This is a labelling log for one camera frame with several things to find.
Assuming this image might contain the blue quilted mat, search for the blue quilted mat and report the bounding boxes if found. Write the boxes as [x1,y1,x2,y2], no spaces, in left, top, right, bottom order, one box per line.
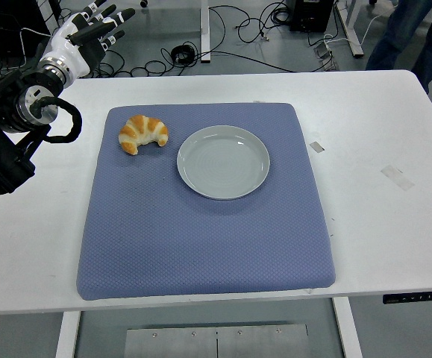
[76,102,338,302]

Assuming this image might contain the coiled black cable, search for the coiled black cable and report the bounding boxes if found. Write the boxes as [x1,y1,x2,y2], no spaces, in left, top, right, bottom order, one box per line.
[170,43,196,65]

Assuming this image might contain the large black equipment box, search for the large black equipment box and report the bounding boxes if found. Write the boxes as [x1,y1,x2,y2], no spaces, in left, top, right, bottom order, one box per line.
[0,0,51,60]

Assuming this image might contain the long black floor cable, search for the long black floor cable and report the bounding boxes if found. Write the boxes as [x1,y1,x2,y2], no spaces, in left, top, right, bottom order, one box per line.
[195,50,332,74]

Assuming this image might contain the white slanted desk leg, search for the white slanted desk leg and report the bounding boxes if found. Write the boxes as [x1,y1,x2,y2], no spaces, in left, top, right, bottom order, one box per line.
[334,0,366,59]

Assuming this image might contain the grey foot pedal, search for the grey foot pedal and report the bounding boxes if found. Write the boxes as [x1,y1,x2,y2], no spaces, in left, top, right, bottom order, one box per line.
[313,41,339,72]

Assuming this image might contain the black table control panel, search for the black table control panel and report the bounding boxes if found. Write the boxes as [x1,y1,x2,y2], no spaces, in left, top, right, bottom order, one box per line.
[382,289,432,305]

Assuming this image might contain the grey round plate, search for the grey round plate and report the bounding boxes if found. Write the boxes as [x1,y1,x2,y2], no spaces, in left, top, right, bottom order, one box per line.
[176,125,272,202]

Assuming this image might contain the person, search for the person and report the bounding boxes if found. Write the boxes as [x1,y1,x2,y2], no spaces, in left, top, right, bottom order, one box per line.
[365,0,432,94]

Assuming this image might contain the looped black floor cable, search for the looped black floor cable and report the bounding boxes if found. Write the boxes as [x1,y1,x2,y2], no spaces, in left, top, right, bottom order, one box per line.
[207,3,292,45]

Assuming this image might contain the small black equipment box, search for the small black equipment box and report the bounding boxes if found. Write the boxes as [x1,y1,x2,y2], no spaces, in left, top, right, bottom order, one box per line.
[289,0,335,33]

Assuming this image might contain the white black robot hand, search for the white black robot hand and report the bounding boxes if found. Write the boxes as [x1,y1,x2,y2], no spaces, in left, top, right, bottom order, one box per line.
[38,0,137,81]

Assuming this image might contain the golden croissant bread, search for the golden croissant bread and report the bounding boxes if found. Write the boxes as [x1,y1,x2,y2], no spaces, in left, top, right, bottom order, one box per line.
[118,114,170,155]

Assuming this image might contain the large grey tape strip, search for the large grey tape strip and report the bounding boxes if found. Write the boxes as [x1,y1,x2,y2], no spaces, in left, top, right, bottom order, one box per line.
[380,164,415,192]

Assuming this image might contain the white table leg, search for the white table leg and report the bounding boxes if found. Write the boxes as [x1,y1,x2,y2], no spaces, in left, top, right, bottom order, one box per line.
[331,297,363,358]
[54,310,82,358]

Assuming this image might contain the tangled black floor cables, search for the tangled black floor cables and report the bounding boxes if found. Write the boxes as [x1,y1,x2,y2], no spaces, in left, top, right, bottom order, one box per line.
[77,48,172,79]

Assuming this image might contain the grey metal plate with screws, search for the grey metal plate with screws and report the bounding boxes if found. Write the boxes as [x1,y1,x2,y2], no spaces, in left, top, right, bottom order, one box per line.
[125,323,309,358]

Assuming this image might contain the white straight desk leg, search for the white straight desk leg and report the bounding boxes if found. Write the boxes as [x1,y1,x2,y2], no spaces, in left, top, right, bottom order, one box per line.
[199,0,212,63]

